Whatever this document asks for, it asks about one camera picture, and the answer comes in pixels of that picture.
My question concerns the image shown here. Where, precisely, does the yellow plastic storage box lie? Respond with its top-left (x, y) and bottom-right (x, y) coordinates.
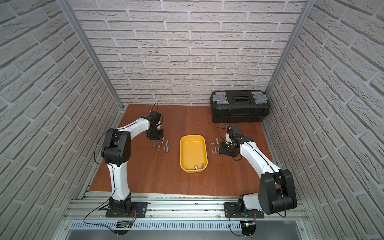
top-left (180, 135), bottom-right (208, 173)

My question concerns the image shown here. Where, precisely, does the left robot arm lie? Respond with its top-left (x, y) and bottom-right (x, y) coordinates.
top-left (101, 111), bottom-right (164, 213)

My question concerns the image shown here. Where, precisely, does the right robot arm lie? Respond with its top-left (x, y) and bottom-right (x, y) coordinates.
top-left (219, 126), bottom-right (297, 215)

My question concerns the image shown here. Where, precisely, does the black plastic toolbox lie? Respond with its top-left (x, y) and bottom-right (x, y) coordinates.
top-left (210, 90), bottom-right (270, 123)

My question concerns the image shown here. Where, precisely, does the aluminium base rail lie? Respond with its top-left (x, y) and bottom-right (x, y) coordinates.
top-left (61, 192), bottom-right (309, 234)

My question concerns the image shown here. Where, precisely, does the aluminium frame post left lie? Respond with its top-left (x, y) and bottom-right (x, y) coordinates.
top-left (58, 0), bottom-right (124, 111)

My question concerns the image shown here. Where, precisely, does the aluminium frame post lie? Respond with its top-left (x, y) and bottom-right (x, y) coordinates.
top-left (265, 0), bottom-right (316, 95)
top-left (58, 0), bottom-right (124, 111)

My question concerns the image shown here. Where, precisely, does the aluminium frame post right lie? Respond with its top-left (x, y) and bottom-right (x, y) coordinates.
top-left (265, 0), bottom-right (316, 95)

